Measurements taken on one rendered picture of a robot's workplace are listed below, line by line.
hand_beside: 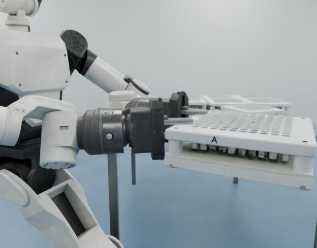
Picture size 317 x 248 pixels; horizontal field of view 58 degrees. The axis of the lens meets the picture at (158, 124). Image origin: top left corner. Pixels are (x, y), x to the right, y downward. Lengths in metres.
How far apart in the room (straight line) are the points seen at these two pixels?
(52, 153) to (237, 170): 0.32
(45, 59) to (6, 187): 0.38
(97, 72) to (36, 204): 0.48
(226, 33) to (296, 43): 1.20
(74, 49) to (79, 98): 3.81
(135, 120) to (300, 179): 0.29
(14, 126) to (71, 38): 0.58
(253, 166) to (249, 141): 0.04
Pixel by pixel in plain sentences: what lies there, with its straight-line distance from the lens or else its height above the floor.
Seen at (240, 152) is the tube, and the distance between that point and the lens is 0.53.
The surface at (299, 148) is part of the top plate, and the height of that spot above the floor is 1.04.
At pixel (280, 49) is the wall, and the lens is 5.33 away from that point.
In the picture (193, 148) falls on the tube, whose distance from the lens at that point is 0.55.
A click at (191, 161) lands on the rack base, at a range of 0.52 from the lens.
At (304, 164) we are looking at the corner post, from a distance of 0.49.
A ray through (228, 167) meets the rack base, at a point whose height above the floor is 0.99.
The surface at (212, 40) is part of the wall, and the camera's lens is 4.90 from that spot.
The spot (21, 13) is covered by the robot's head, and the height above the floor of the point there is 1.30.
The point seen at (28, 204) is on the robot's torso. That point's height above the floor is 0.78.
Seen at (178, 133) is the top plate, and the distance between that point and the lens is 0.51.
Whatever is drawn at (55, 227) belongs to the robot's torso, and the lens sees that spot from 0.90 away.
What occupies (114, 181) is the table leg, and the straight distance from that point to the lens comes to 1.36.
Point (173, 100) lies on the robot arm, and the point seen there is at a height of 1.08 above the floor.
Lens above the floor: 1.16
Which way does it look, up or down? 12 degrees down
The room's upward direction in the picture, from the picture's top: straight up
